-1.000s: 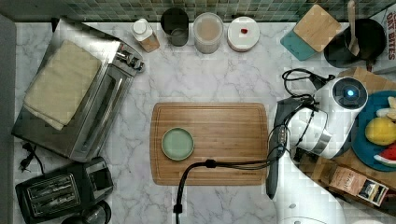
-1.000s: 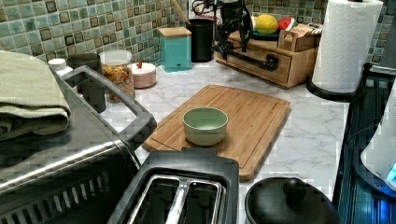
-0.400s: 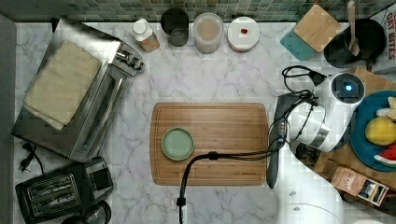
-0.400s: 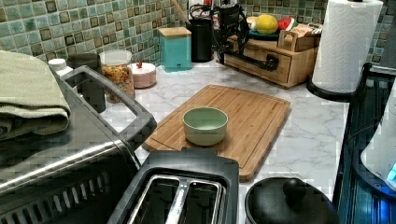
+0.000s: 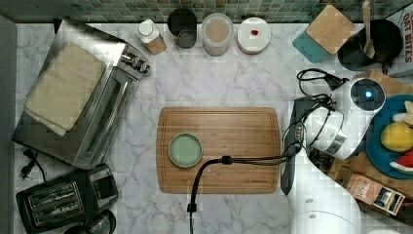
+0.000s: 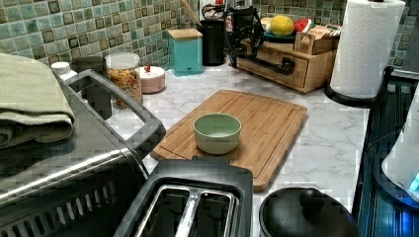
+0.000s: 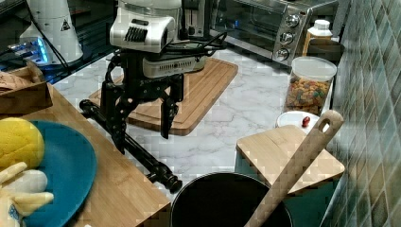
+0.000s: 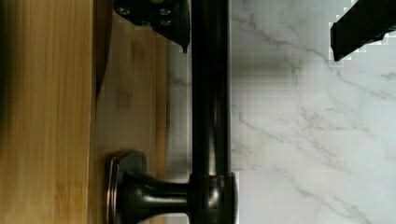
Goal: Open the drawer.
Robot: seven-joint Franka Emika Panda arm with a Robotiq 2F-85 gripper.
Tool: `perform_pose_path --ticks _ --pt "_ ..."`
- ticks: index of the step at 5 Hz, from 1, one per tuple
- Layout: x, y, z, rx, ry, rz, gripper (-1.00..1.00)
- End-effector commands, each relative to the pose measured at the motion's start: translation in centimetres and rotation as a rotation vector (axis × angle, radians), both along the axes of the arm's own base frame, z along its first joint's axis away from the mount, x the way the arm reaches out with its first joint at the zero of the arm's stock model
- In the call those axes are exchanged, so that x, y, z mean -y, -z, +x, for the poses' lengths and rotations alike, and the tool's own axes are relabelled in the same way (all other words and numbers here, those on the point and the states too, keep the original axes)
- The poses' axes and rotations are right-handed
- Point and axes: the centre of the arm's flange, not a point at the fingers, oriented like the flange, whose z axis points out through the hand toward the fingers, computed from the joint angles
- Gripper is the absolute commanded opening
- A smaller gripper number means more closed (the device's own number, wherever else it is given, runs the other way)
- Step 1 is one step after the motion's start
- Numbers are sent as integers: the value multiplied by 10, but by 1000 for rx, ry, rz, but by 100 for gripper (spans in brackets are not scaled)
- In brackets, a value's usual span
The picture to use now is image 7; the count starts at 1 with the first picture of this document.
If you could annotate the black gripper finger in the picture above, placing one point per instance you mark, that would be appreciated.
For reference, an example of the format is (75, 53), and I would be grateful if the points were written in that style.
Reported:
(169, 109)
(116, 107)

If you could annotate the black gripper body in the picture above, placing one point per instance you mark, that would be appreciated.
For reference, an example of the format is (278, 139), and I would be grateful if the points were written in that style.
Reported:
(139, 88)

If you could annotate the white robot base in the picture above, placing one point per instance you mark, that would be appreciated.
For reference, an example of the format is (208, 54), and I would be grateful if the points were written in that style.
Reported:
(52, 30)

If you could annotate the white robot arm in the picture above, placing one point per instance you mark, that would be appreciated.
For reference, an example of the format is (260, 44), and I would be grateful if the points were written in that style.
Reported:
(143, 30)

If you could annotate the bamboo cutting board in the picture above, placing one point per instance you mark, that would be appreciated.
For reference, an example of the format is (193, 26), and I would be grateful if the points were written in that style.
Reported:
(201, 91)

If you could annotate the teal plate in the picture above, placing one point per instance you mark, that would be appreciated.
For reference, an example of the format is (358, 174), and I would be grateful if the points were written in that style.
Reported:
(70, 165)

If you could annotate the silver toaster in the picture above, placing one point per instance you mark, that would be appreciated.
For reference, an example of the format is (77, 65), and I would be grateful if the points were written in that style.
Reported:
(196, 19)

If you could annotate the brown cardboard box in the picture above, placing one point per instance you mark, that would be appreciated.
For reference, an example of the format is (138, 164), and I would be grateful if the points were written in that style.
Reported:
(23, 91)

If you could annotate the teal box with bamboo lid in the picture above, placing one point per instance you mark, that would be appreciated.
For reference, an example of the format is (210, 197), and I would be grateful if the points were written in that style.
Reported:
(264, 155)

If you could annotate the black round pot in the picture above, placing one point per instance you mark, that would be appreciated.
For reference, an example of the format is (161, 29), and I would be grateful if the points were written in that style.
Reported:
(221, 199)

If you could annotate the small white bowl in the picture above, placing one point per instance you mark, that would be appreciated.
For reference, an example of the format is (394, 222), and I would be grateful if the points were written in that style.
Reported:
(295, 118)

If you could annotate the white and yellow plush toy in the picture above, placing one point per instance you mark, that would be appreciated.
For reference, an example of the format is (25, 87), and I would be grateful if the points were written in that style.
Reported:
(22, 193)

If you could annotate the silver toaster oven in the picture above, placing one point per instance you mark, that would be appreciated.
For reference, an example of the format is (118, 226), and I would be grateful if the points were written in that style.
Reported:
(274, 29)

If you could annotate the small red fruit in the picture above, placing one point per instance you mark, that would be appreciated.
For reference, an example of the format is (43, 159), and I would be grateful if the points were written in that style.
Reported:
(305, 121)

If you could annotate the cereal jar with white lid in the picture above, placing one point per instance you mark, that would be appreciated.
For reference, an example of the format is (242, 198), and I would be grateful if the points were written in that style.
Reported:
(309, 84)

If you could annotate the wooden spoon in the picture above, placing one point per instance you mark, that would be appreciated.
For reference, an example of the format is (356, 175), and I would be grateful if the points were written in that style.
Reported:
(320, 135)

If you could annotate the white capped bottle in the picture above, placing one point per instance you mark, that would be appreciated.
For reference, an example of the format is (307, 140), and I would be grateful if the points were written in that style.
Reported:
(320, 30)

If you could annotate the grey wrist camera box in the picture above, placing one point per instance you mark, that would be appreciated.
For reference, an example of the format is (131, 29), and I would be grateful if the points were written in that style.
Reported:
(171, 64)

